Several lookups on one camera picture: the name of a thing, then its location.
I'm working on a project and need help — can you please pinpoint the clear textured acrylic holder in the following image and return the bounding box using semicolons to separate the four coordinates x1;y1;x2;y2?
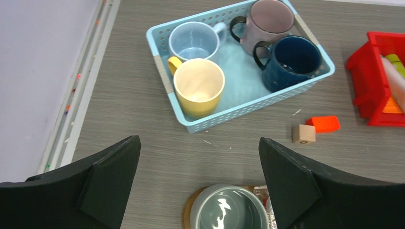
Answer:
253;185;277;229

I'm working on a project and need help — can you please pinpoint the light blue perforated basket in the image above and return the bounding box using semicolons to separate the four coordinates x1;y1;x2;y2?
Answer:
146;0;335;134

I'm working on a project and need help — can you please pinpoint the orange toothpaste tube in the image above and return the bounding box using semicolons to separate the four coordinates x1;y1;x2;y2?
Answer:
383;96;405;114

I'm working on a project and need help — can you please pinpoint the grey-green mug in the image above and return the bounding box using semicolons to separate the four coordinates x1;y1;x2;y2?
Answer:
190;184;269;229

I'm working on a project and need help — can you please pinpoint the cream mug yellow handle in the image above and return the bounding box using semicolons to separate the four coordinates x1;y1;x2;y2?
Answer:
168;56;225;119

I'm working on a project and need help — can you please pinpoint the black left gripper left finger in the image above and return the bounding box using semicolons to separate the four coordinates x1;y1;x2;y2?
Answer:
0;135;141;229

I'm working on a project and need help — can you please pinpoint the orange block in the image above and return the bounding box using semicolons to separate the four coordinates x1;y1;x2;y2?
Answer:
305;116;341;133

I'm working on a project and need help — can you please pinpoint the yellow-green toothpaste tube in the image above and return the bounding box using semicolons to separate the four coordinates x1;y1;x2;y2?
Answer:
385;54;405;78

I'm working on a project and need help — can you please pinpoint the red plastic bin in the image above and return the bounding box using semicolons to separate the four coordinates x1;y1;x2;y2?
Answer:
345;31;405;127

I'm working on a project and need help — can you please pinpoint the mauve mug black handle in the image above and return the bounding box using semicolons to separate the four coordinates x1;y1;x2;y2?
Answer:
229;0;295;58

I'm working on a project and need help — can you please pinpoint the dark blue mug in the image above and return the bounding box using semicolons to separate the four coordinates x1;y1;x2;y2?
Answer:
253;35;322;93

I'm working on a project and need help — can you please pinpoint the small wooden cube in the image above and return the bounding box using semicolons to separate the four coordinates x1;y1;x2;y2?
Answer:
292;124;316;145

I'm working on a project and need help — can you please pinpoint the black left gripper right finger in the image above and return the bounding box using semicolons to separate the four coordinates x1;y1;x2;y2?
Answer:
258;137;405;229

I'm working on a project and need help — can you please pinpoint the small white toothpaste tube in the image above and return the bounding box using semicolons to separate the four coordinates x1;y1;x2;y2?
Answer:
381;55;405;98

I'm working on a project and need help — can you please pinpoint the light blue mug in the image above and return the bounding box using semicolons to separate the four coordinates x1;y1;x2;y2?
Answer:
168;21;227;63

